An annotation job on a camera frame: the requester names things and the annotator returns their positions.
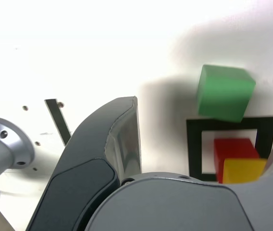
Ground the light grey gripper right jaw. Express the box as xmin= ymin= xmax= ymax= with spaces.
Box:
xmin=86 ymin=127 xmax=273 ymax=231

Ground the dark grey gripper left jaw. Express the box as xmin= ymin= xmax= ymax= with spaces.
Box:
xmin=27 ymin=95 xmax=142 ymax=231

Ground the yellow cube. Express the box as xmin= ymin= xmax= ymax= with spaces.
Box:
xmin=222 ymin=158 xmax=268 ymax=185

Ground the red cube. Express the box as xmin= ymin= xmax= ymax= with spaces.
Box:
xmin=213 ymin=138 xmax=260 ymax=184

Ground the green cube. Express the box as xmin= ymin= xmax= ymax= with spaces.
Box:
xmin=197 ymin=64 xmax=257 ymax=123

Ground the black tape square outline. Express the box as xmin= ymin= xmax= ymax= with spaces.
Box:
xmin=186 ymin=115 xmax=273 ymax=182

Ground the black tape strip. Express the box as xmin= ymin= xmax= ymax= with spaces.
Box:
xmin=44 ymin=98 xmax=72 ymax=147

